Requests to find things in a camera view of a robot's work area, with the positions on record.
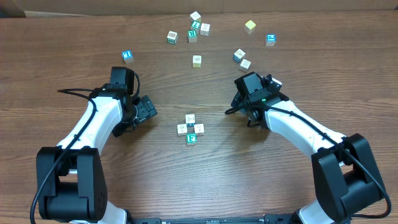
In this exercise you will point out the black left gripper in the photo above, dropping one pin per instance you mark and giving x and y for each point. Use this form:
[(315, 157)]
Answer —
[(146, 109)]

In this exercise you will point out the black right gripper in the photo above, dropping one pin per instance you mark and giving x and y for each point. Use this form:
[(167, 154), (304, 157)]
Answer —
[(254, 117)]

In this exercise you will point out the wooden block hook drawing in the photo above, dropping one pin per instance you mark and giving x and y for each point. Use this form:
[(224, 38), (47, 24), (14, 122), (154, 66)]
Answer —
[(182, 129)]

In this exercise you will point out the wooden block red U side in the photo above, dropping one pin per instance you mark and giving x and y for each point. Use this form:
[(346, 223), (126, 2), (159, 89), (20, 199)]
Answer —
[(190, 120)]

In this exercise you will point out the green F wooden block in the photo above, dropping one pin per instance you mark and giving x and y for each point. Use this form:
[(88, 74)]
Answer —
[(191, 138)]

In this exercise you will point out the wooden block acorn drawing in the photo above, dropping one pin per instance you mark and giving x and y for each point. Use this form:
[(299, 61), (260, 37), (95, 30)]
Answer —
[(199, 129)]

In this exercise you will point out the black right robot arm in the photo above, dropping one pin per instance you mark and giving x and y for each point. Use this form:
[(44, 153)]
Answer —
[(347, 181)]

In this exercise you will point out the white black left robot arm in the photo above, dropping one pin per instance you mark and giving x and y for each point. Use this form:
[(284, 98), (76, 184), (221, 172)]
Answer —
[(71, 187)]

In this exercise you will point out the wooden block blue edge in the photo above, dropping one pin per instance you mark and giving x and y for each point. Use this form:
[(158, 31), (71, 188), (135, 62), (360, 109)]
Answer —
[(239, 55)]

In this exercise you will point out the blue P wooden block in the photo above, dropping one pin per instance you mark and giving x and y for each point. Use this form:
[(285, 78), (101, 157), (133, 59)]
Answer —
[(270, 40)]

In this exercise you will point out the blue I wooden block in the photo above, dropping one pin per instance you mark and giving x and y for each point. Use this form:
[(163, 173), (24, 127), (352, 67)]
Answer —
[(127, 56)]

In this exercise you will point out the yellow top wooden block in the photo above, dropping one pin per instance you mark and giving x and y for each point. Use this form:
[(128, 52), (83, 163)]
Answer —
[(249, 27)]

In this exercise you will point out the wooden block yellow side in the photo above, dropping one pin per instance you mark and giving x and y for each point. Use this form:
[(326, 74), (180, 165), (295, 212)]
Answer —
[(196, 62)]

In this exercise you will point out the wooden block blue side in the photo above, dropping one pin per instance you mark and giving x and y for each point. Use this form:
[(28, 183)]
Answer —
[(205, 29)]

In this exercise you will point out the wooden block green B side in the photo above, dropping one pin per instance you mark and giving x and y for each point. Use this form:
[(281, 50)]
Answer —
[(172, 37)]

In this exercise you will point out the green R wooden block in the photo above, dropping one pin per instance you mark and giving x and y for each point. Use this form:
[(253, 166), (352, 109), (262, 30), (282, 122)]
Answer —
[(192, 36)]

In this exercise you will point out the green L wooden block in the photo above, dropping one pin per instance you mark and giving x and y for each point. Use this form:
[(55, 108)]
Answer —
[(195, 26)]

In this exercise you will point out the plain wooden block top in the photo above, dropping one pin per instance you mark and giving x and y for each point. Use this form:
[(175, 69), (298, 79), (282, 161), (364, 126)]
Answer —
[(195, 16)]

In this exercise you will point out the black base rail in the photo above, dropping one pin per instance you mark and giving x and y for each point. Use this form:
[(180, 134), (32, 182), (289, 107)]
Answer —
[(217, 220)]

